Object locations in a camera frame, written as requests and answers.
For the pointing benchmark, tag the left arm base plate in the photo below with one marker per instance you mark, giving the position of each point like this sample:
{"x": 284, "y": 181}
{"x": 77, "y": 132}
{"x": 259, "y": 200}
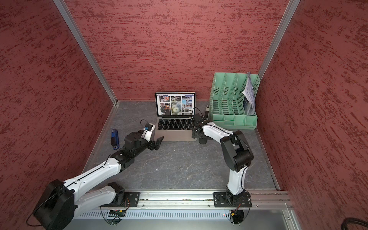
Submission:
{"x": 129, "y": 199}

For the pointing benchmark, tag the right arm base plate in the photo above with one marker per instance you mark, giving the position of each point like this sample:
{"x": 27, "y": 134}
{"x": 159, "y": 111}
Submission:
{"x": 228, "y": 200}

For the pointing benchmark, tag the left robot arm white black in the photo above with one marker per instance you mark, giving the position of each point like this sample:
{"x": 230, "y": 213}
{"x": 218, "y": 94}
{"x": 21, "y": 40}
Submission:
{"x": 61, "y": 201}

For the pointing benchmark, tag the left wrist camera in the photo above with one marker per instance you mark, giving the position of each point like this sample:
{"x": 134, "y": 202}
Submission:
{"x": 148, "y": 130}

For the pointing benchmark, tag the aluminium front rail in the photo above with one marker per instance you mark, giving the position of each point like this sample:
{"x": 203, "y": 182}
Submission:
{"x": 204, "y": 199}

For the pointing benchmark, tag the papers in organizer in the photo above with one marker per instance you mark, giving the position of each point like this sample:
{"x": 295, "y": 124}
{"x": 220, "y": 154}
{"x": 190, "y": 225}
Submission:
{"x": 249, "y": 97}

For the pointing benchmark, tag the green desk file organizer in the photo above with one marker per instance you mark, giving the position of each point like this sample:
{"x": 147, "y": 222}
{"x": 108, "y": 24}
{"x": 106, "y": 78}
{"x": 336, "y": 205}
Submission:
{"x": 227, "y": 100}

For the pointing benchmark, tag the blue pen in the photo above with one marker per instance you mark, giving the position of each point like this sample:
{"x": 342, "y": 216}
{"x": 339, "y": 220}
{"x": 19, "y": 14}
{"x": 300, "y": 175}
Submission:
{"x": 114, "y": 141}

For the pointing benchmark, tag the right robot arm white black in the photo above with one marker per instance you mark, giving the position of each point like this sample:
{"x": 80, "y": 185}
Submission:
{"x": 235, "y": 150}

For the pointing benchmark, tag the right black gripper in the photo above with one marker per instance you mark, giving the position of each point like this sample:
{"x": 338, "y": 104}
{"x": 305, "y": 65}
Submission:
{"x": 195, "y": 134}

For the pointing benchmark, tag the silver laptop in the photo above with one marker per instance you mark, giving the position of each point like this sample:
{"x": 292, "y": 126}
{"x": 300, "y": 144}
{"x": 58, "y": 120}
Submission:
{"x": 174, "y": 116}

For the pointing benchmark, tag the black wireless mouse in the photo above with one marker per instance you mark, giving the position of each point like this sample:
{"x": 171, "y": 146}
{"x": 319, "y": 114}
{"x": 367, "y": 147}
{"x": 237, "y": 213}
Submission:
{"x": 202, "y": 140}

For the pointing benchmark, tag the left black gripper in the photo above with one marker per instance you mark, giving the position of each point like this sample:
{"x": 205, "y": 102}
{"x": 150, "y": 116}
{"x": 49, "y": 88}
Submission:
{"x": 152, "y": 145}

